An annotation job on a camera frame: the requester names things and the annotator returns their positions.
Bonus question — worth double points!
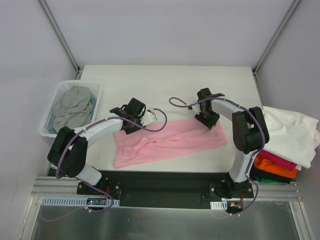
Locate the white t shirt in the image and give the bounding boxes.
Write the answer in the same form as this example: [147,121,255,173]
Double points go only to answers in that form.
[262,106,320,169]

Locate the grey t shirt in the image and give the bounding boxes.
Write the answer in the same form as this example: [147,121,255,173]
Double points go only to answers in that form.
[52,86,95,134]

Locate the light blue t shirt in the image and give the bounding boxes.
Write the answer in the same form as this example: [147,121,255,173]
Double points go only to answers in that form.
[47,93,98,135]

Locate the aluminium frame post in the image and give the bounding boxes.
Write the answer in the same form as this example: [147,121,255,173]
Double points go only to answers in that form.
[252,0,303,76]
[37,0,83,80]

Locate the left aluminium frame post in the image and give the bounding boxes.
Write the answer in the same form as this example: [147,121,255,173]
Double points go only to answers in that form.
[37,0,83,80]

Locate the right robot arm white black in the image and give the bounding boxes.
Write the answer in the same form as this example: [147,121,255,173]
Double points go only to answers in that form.
[193,88,270,199]

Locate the orange t shirt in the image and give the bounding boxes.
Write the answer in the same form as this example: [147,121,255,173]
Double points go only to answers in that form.
[254,155,298,179]

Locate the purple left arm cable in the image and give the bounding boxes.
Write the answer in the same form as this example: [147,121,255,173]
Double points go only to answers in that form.
[39,107,168,222]

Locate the magenta t shirt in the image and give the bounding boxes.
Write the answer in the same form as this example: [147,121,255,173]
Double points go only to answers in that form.
[259,150,297,171]

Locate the aluminium front rail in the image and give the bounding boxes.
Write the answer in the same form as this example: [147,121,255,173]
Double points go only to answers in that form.
[31,176,303,202]

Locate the pink t shirt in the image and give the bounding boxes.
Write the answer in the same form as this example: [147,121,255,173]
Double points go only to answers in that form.
[113,119,228,168]

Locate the green t shirt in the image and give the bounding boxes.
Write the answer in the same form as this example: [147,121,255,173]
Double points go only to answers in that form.
[254,176,277,184]

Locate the right aluminium frame post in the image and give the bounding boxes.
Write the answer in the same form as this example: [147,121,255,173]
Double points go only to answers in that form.
[252,0,303,76]

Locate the white plastic laundry basket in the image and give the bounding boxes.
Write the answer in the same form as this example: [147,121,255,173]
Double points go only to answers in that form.
[39,80,102,138]

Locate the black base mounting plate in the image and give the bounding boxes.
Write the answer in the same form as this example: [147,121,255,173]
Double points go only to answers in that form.
[76,170,254,209]

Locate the slotted cable duct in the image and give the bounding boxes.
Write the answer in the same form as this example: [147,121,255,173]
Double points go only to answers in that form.
[42,196,120,208]
[210,200,228,211]

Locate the black t shirt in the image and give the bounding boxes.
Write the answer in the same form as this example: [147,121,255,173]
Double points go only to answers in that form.
[250,166,292,184]

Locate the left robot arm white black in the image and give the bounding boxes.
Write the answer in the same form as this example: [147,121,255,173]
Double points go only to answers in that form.
[47,98,157,195]

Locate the right slotted cable duct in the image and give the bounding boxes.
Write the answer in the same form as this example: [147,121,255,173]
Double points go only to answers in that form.
[210,200,228,211]

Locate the left slotted cable duct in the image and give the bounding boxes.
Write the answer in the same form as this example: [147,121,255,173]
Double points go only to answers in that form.
[42,196,120,208]

